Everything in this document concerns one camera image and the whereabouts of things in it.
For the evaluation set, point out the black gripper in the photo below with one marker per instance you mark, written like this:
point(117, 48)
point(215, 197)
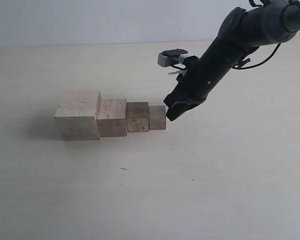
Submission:
point(201, 77)

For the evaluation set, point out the smallest wooden cube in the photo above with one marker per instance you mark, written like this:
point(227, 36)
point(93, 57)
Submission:
point(157, 117)

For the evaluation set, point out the medium-small wooden cube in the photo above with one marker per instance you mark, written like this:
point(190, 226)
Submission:
point(137, 117)

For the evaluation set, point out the second largest wooden cube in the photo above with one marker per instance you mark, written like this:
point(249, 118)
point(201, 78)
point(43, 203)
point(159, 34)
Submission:
point(111, 118)

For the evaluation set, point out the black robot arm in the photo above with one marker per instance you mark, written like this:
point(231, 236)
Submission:
point(242, 32)

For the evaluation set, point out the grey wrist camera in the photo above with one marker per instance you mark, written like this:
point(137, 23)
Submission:
point(172, 57)

